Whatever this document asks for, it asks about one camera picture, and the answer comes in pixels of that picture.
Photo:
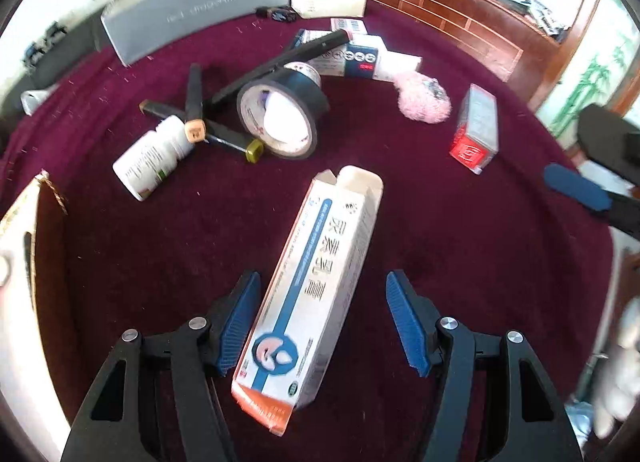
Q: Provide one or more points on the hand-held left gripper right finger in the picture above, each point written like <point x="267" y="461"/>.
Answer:
<point x="407" y="322"/>

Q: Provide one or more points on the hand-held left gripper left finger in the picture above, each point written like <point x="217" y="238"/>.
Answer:
<point x="242" y="322"/>

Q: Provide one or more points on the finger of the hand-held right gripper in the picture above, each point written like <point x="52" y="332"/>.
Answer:
<point x="575" y="187"/>

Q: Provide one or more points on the white blue ointment carton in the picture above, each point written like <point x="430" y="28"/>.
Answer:
<point x="310" y="292"/>

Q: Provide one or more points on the white pill bottle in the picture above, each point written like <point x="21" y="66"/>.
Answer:
<point x="150" y="159"/>

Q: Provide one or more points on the black marker olive ends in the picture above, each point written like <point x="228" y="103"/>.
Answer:
<point x="225" y="134"/>

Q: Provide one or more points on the white tray gold edge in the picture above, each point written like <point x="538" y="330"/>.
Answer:
<point x="20" y="342"/>

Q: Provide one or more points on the black tape roll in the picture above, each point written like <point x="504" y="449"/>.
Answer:
<point x="305" y="97"/>

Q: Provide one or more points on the black marker beige end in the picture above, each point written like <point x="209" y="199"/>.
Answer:
<point x="194" y="92"/>

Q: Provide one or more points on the black marker white print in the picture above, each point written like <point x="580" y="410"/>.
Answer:
<point x="280" y="63"/>

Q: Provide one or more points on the person's right hand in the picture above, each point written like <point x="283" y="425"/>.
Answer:
<point x="622" y="367"/>

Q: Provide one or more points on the bamboo print panel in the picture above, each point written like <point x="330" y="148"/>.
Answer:
<point x="595" y="87"/>

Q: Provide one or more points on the maroon velvet tablecloth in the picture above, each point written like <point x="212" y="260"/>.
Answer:
<point x="450" y="242"/>

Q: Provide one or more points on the red and grey box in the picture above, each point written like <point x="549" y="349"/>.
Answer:
<point x="477" y="122"/>

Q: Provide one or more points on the pink fluffy ball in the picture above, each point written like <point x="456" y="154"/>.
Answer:
<point x="422" y="102"/>

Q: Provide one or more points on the wooden counter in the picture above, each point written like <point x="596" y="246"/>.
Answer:
<point x="450" y="7"/>

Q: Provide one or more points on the white medicine box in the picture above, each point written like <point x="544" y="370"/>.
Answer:
<point x="400" y="64"/>

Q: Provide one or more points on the dark blue medicine box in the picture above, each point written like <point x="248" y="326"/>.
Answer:
<point x="357" y="59"/>

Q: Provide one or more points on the white box with barcode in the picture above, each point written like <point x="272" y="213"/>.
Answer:
<point x="350" y="24"/>

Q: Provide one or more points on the white plastic bag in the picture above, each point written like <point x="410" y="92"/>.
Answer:
<point x="35" y="99"/>

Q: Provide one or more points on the white cardboard box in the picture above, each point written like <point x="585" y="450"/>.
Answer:
<point x="330" y="4"/>

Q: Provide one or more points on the small black device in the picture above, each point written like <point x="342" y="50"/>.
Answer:
<point x="280" y="13"/>

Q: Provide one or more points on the long grey box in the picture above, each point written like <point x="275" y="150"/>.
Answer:
<point x="195" y="2"/>

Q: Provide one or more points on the black clamp device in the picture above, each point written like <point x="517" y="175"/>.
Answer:
<point x="35" y="52"/>
<point x="54" y="31"/>

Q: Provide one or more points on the wooden door frame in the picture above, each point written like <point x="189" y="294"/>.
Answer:
<point x="575" y="37"/>

